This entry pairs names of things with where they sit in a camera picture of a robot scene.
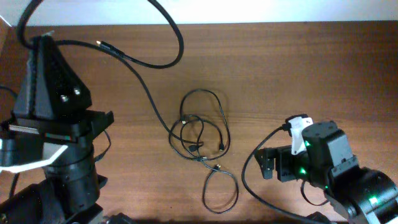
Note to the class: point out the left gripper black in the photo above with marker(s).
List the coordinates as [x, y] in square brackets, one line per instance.
[51, 106]

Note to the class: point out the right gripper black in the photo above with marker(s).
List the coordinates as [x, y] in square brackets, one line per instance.
[283, 156]

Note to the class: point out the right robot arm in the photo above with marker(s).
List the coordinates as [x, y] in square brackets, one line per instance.
[359, 194]

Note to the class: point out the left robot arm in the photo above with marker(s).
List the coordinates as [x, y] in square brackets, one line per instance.
[71, 185]

